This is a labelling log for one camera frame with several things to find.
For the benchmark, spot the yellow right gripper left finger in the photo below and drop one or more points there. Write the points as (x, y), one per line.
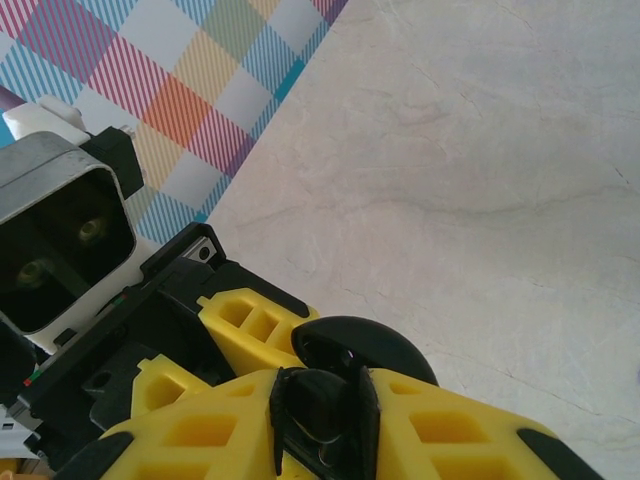
(200, 430)

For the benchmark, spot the black earbud charging case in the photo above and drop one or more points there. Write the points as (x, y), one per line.
(380, 345)

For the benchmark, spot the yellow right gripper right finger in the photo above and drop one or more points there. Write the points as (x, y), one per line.
(450, 430)

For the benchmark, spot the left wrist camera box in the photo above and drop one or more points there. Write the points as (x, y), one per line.
(65, 165)

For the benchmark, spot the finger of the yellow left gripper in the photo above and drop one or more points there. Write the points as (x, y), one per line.
(280, 345)
(160, 385)

